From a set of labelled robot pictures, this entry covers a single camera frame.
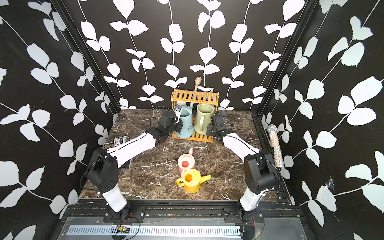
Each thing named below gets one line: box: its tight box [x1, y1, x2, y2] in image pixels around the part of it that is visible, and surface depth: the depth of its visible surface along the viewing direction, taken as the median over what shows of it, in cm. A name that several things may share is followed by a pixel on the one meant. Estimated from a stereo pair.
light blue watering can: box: [174, 102, 195, 139], surface depth 95 cm
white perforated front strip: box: [66, 225, 241, 238], surface depth 71 cm
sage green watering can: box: [194, 103, 215, 135], surface depth 94 cm
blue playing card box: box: [113, 135, 128, 147], surface depth 103 cm
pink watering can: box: [177, 147, 196, 178], surface depth 83 cm
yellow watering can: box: [176, 168, 212, 194], surface depth 78 cm
